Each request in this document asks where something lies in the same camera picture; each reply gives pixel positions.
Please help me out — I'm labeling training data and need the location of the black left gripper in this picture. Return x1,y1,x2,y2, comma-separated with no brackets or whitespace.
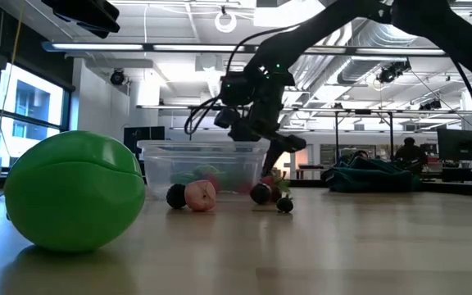
41,0,121,39

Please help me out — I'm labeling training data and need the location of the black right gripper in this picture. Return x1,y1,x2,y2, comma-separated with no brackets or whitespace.
228,81,308,178

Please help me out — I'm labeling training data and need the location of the dark toy blueberry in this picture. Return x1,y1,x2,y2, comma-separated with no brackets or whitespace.
166,183,188,210
249,182,273,206

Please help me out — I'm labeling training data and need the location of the tiny dark toy berry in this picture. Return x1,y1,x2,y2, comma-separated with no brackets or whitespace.
275,195,295,215

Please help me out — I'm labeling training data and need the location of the pale-striped green toy fruit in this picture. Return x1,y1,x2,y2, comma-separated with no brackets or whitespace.
193,163,220,178

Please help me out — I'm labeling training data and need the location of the pink toy peach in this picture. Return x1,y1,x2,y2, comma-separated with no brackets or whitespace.
184,179,217,213

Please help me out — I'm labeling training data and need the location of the clear plastic tupperware container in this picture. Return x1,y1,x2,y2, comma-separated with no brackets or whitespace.
136,139,270,201

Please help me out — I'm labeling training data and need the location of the smooth green toy fruit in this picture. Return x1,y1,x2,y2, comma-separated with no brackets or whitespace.
3,129,147,253

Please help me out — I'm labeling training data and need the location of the long ceiling light bar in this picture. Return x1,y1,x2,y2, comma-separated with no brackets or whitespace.
41,40,447,57

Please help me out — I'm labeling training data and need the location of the black round ceiling fixture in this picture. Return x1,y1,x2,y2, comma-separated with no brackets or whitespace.
110,68,126,86

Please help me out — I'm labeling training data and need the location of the person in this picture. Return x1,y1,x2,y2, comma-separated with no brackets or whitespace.
394,137,429,163
348,149,370,162

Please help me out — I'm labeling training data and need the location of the large dark-framed window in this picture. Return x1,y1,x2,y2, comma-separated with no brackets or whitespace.
0,63,74,169

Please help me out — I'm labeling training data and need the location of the dark green cloth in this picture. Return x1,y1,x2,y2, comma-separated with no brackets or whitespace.
320,157,424,193

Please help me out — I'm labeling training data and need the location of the black monitor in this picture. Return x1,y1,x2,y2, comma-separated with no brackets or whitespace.
123,125,166,144
437,129,472,163

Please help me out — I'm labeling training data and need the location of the black aluminium table frame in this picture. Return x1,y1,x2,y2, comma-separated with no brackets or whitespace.
288,176,472,197

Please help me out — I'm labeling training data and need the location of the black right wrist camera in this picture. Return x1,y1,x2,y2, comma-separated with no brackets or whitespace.
214,107,242,129

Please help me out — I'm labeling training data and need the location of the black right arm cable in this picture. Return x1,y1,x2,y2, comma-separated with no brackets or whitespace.
184,24,302,137

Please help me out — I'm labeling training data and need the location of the silver ceiling duct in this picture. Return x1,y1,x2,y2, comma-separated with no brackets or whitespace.
293,24,417,93

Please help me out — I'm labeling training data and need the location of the white hanging ring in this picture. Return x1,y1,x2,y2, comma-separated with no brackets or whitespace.
214,10,238,34

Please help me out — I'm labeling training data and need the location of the black ceiling camera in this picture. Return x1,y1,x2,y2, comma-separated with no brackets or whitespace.
377,60,412,85

